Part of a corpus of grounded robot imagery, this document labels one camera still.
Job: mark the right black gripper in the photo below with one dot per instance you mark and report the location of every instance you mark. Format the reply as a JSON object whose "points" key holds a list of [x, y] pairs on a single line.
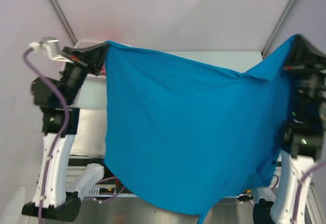
{"points": [[299, 62]]}

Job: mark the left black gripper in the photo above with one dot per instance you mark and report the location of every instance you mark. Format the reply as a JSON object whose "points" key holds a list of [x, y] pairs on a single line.
{"points": [[90, 58]]}

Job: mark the blue t-shirt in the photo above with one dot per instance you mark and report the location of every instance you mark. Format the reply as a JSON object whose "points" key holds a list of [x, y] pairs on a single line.
{"points": [[182, 134]]}

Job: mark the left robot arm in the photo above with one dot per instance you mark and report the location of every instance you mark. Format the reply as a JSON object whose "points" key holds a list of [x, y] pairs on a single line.
{"points": [[54, 199]]}

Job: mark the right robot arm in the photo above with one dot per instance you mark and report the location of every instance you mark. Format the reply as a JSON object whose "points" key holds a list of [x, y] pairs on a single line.
{"points": [[303, 138]]}

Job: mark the white plastic basket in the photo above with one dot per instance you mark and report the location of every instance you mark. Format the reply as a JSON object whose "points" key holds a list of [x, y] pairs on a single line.
{"points": [[86, 43]]}

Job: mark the white folded t-shirt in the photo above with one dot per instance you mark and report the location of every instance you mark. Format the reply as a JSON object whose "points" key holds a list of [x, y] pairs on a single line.
{"points": [[91, 133]]}

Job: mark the right corner aluminium post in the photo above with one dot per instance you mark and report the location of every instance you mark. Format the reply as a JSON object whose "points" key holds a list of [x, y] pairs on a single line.
{"points": [[277, 28]]}

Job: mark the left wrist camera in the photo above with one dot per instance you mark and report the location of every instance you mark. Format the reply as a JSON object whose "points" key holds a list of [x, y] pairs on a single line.
{"points": [[49, 46]]}

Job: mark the aluminium frame rail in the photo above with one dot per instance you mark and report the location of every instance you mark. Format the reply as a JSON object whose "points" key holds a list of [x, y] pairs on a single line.
{"points": [[79, 170]]}

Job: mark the white slotted cable duct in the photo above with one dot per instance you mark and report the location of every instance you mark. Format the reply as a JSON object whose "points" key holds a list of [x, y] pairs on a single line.
{"points": [[107, 191]]}

